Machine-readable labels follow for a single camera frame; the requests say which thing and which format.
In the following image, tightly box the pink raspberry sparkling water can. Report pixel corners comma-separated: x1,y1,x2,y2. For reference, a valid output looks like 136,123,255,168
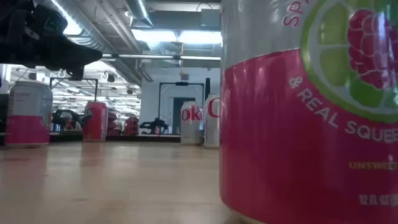
4,80,53,147
219,0,398,224

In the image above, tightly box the red storage rack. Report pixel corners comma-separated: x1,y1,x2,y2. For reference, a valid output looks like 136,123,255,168
124,116,140,136
107,111,119,136

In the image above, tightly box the silver round ceiling duct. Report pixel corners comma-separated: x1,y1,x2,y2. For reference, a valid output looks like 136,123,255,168
125,0,155,29

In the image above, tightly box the black aluminium table frame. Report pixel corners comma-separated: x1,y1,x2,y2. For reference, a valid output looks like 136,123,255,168
0,132,182,144

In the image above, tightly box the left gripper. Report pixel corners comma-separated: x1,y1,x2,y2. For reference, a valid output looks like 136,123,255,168
0,0,103,82

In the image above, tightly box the black background station frame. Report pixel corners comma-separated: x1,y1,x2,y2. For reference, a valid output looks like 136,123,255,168
157,81,206,135

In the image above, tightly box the horizontal silver overhead bar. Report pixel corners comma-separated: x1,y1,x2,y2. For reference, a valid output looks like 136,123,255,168
101,53,221,62

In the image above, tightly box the silver spiral ceiling duct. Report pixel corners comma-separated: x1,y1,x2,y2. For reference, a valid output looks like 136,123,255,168
37,0,147,85

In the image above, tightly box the grey ceiling box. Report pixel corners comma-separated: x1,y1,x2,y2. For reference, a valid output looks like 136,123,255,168
200,8,221,27

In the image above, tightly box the bright ceiling light panel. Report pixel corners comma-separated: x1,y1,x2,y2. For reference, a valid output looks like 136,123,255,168
130,28,222,44

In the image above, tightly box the red cola can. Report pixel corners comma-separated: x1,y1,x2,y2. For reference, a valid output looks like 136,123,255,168
82,101,109,142

